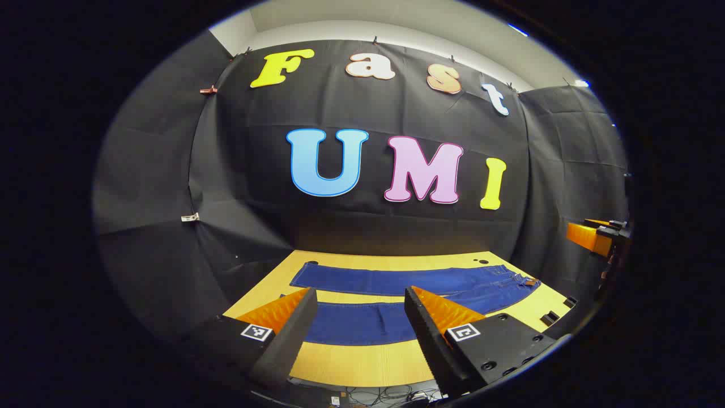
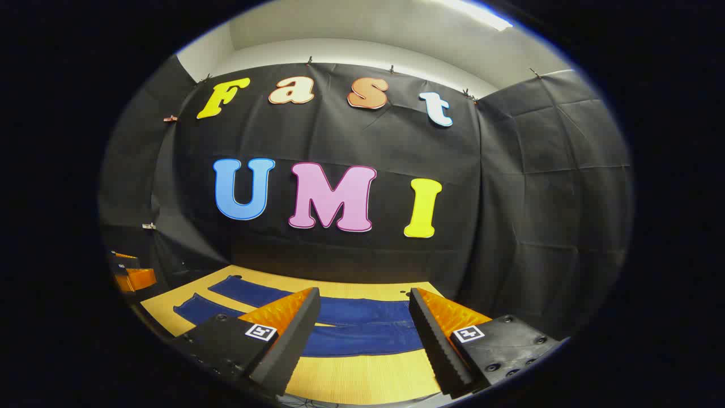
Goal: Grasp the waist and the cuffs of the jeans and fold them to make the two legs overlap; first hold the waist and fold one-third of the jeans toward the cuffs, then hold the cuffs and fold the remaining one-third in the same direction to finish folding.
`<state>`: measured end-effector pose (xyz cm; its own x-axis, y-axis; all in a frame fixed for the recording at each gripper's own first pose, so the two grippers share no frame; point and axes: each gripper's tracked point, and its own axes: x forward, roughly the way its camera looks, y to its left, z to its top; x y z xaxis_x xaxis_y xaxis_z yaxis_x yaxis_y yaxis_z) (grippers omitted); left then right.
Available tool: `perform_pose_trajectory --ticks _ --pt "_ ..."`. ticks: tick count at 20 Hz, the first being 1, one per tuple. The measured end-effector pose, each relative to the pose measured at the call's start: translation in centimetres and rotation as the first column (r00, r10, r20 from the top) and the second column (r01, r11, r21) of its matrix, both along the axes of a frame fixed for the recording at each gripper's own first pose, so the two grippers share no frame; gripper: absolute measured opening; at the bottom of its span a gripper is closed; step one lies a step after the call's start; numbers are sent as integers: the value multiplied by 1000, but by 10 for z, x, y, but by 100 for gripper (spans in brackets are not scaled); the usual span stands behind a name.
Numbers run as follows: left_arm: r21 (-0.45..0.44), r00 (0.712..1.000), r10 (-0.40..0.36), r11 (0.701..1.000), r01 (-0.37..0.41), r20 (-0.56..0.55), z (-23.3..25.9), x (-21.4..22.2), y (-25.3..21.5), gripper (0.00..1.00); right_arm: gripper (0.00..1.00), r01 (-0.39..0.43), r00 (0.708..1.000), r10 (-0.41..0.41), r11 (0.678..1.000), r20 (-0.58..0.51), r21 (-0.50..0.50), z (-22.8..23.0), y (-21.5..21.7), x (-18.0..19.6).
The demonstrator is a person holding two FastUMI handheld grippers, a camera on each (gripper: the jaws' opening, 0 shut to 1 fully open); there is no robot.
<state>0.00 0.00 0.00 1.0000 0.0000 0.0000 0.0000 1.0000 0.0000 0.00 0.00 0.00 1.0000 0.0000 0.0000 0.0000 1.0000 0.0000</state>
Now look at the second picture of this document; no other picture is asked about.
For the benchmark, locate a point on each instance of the blue denim jeans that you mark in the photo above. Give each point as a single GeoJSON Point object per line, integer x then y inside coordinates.
{"type": "Point", "coordinates": [362, 340]}

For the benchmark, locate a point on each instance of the black backdrop cloth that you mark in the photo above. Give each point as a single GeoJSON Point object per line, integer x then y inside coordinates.
{"type": "Point", "coordinates": [340, 136]}

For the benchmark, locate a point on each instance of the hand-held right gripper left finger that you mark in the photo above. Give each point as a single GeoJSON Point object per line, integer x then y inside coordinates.
{"type": "Point", "coordinates": [291, 340]}

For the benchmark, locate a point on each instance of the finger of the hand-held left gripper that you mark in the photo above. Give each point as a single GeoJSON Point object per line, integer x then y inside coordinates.
{"type": "Point", "coordinates": [123, 259]}
{"type": "Point", "coordinates": [140, 279]}

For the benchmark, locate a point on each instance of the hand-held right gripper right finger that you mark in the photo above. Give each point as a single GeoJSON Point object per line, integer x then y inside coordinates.
{"type": "Point", "coordinates": [433, 340]}

